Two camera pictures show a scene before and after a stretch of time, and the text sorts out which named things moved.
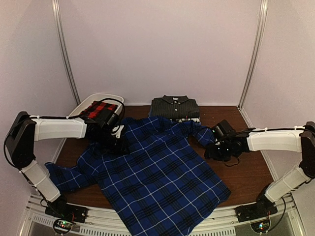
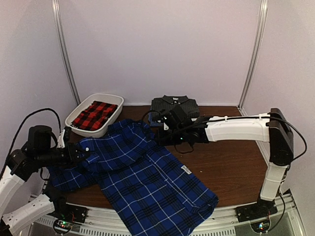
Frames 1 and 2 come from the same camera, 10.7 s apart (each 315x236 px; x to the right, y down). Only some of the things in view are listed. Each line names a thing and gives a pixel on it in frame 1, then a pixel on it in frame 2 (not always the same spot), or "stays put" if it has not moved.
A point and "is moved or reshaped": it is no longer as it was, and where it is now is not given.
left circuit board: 63,225 stays put
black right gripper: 210,153 → 162,141
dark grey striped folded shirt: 175,106 stays put
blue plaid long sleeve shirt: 158,185 is moved or reshaped
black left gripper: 119,149 → 71,151
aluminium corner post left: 55,7 stays put
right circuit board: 262,226 stays put
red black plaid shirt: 98,109 stays put
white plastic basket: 104,98 stays put
